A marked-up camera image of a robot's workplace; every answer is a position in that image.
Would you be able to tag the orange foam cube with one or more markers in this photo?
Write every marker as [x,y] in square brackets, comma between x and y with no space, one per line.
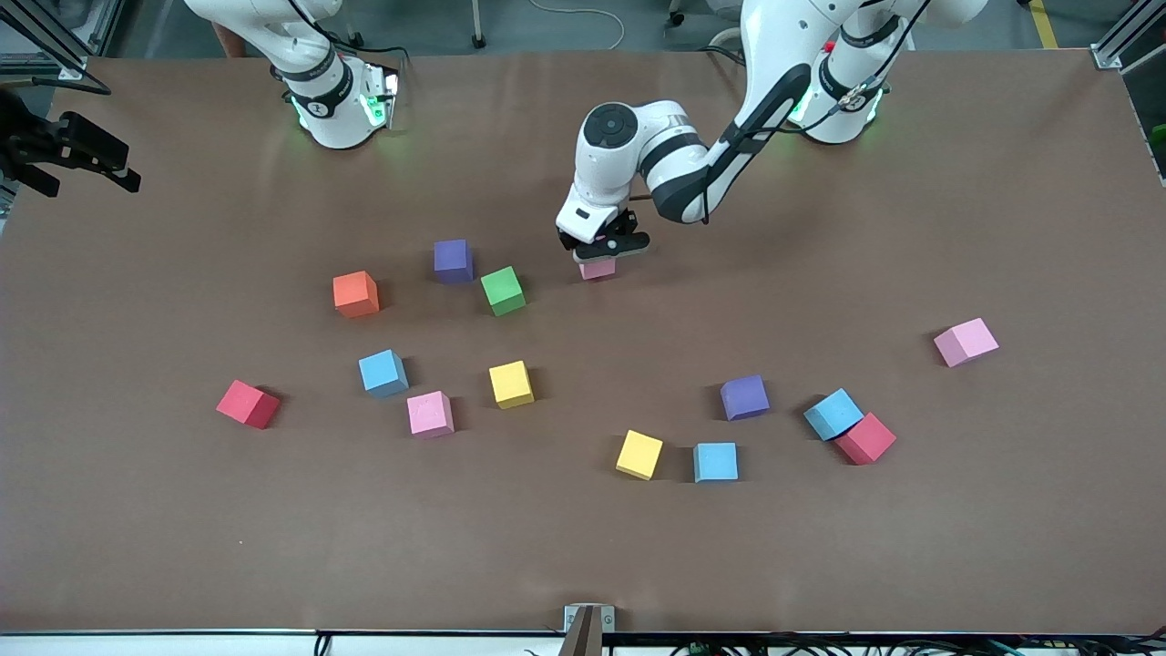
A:
[355,293]

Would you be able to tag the yellow foam cube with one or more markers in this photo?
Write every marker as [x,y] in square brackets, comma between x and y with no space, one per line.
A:
[639,454]
[511,384]

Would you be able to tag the aluminium frame post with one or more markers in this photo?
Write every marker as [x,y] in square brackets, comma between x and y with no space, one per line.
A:
[1107,56]
[71,66]

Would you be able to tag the pink foam cube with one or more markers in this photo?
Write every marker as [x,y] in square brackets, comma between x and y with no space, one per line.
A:
[430,414]
[597,270]
[966,342]

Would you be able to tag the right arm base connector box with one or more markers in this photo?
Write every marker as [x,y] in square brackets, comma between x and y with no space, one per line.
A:
[378,100]

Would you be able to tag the white table edge rail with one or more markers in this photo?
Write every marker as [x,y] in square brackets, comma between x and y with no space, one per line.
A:
[182,645]

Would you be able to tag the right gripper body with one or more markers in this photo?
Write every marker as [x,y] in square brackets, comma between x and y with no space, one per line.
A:
[35,146]

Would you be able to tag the blue foam cube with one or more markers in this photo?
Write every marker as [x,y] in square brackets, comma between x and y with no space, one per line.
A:
[383,372]
[831,413]
[715,461]

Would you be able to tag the red foam cube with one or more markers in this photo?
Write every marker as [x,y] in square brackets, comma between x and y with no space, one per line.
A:
[244,402]
[870,440]

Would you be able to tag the white stand leg with caster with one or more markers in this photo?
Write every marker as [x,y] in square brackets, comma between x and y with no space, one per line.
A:
[353,38]
[477,38]

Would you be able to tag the green foam cube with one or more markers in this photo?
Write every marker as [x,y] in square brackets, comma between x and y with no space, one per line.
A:
[503,290]

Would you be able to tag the purple foam cube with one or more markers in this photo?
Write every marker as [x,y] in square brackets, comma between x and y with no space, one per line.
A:
[453,260]
[744,397]

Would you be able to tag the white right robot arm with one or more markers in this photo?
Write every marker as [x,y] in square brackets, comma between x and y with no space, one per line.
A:
[328,109]

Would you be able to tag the grey chair base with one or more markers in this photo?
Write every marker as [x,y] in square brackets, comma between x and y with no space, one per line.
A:
[720,7]

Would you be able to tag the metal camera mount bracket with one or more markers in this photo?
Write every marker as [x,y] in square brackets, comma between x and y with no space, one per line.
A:
[588,629]

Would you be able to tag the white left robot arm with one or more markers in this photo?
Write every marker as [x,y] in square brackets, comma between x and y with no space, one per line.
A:
[774,55]

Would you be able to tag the bare person leg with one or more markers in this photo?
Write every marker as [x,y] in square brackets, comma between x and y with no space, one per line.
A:
[225,41]

